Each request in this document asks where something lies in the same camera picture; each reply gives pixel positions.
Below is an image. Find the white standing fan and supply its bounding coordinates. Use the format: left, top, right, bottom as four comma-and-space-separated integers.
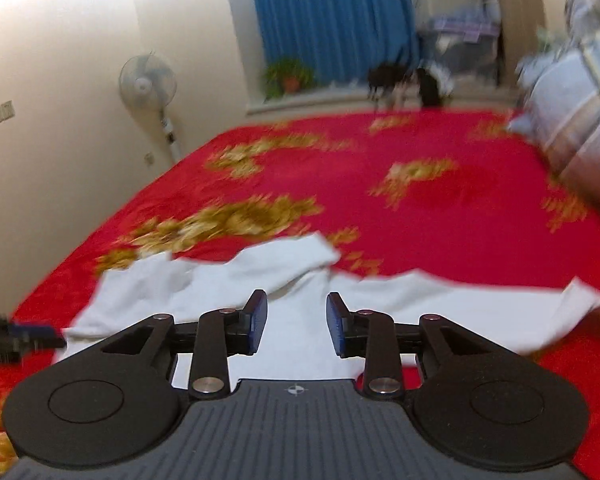
118, 51, 184, 167

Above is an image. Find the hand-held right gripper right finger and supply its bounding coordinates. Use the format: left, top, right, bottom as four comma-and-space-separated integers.
326, 291, 502, 401

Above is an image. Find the black and white object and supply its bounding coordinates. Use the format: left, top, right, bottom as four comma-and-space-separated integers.
367, 61, 457, 109

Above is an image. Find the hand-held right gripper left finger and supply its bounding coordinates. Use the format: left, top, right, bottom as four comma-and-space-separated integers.
100, 289, 269, 401

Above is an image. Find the plaid quilt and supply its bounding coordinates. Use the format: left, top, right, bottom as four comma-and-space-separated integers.
506, 29, 600, 208

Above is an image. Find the blue curtain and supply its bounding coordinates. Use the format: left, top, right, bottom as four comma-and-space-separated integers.
245, 0, 427, 87

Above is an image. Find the red floral blanket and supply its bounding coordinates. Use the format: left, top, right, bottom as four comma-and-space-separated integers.
0, 109, 600, 480

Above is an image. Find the potted green plant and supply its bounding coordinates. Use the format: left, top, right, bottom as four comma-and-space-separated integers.
261, 57, 317, 99

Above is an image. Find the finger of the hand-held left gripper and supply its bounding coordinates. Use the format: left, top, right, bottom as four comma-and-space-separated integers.
0, 314, 67, 364

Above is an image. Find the white window sill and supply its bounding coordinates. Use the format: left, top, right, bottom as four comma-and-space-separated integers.
245, 79, 523, 117

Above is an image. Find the white shirt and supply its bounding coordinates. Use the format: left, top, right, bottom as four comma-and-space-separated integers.
55, 231, 600, 391

